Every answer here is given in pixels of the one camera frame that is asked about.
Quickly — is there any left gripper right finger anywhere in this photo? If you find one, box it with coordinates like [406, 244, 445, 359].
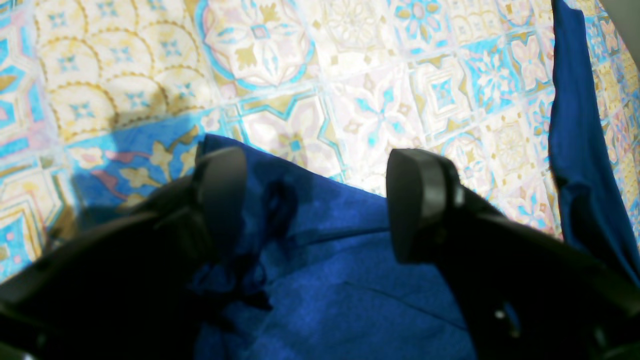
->
[386, 148, 639, 360]

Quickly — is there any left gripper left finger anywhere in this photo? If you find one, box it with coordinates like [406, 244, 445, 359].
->
[1, 146, 247, 360]

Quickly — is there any blue long-sleeve T-shirt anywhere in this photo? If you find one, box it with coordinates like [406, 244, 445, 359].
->
[193, 0, 639, 360]

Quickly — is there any patterned tile tablecloth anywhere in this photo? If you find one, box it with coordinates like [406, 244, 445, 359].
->
[0, 0, 640, 281]

